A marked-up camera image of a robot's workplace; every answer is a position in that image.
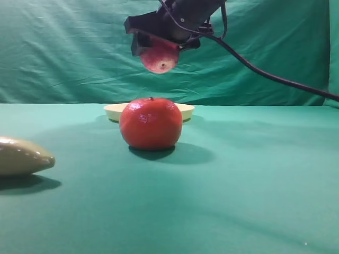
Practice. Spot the orange tangerine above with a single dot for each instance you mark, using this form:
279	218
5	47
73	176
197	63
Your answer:
151	124

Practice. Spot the red apple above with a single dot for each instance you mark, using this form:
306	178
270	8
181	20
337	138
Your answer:
161	57

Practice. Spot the yellow banana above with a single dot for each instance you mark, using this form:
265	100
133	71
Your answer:
22	157

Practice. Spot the dark blue left gripper finger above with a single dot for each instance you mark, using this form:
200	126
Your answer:
140	43

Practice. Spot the yellow oval plate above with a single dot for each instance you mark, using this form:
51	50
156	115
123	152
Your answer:
113	111

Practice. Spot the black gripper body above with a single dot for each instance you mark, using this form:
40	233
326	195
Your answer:
179	23

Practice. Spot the green backdrop cloth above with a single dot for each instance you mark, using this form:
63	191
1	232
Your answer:
78	52

